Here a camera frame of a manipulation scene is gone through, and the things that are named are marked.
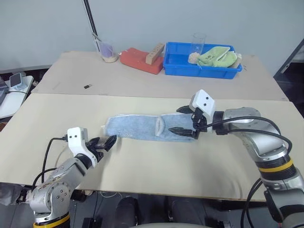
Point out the black slanted pole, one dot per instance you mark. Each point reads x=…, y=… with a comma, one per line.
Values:
x=90, y=16

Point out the red folded cloth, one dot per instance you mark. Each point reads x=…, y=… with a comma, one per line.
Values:
x=139, y=59

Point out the dark grey cabinet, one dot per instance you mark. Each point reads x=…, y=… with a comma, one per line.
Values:
x=293, y=61

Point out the light blue towel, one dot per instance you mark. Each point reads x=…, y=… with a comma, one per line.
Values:
x=142, y=129

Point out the clear measuring cup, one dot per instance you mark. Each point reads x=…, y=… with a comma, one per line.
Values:
x=108, y=53

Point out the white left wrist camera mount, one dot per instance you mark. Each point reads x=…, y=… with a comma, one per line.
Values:
x=76, y=140

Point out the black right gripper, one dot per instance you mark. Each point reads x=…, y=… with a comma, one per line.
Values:
x=198, y=123

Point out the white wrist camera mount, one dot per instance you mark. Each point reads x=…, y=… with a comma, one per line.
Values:
x=204, y=102
x=76, y=140

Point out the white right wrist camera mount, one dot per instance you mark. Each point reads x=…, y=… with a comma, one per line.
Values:
x=204, y=102

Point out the wooden block with holes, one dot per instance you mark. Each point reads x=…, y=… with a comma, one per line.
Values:
x=154, y=53

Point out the purple item in cup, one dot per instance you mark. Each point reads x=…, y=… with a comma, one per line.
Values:
x=107, y=49

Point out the dark rounded shape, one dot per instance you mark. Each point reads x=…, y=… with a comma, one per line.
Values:
x=185, y=212
x=126, y=212

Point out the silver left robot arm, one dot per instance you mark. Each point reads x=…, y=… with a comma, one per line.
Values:
x=54, y=187

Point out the white side table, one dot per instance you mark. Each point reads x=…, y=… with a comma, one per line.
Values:
x=14, y=99

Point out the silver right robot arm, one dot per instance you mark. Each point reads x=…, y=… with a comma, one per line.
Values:
x=263, y=145

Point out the clear glass cup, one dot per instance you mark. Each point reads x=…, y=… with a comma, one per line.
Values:
x=199, y=44

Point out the beige crumpled lump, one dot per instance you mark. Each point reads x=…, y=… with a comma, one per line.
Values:
x=193, y=58

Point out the green cloth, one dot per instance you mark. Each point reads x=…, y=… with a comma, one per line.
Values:
x=215, y=57

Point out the small black clip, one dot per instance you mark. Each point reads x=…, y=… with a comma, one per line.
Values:
x=87, y=86

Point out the blue plastic bin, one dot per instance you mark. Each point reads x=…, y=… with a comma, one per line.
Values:
x=180, y=67

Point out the white desktop device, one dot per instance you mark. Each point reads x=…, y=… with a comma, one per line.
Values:
x=16, y=80

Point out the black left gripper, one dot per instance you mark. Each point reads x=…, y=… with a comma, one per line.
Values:
x=97, y=152

